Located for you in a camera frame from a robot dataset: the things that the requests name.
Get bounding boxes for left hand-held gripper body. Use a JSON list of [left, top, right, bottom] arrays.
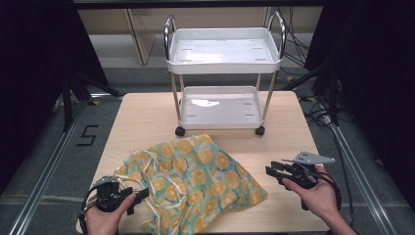
[[93, 175, 135, 213]]

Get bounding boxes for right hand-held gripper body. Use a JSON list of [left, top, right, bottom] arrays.
[[281, 150, 336, 190]]

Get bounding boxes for lemon print fabric bag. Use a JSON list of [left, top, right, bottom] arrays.
[[114, 132, 269, 235]]

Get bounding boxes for white two-tier trolley cart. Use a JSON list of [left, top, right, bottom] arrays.
[[162, 10, 289, 137]]

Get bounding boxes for person's left hand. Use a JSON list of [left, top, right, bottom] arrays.
[[85, 193, 137, 235]]

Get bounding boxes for person's right hand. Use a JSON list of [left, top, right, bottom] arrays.
[[281, 164, 343, 223]]

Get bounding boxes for black metal stand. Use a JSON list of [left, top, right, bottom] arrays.
[[61, 70, 123, 132], [283, 54, 341, 127]]

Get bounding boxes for dark curtain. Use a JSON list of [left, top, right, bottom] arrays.
[[303, 0, 415, 199], [0, 0, 110, 194]]

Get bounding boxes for beige wooden cabinet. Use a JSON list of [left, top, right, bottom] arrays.
[[77, 7, 325, 67]]

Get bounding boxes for aluminium floor rail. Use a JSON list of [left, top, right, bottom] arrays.
[[320, 100, 398, 235], [8, 93, 124, 235]]

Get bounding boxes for bundle of black floor cables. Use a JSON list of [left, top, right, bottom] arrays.
[[277, 6, 354, 129]]

